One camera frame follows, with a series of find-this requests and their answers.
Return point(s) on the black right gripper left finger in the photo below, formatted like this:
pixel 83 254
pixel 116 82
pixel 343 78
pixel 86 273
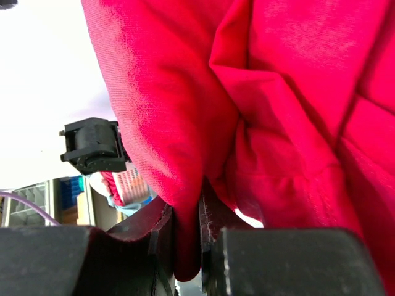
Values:
pixel 134 257

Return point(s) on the background shelving clutter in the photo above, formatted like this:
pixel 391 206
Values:
pixel 100 199

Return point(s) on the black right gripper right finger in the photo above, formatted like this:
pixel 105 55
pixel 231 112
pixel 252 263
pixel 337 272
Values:
pixel 238 259

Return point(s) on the red t-shirt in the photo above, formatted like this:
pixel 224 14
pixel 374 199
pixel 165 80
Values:
pixel 286 107

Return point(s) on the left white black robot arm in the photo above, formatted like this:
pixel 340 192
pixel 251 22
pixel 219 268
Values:
pixel 94 145

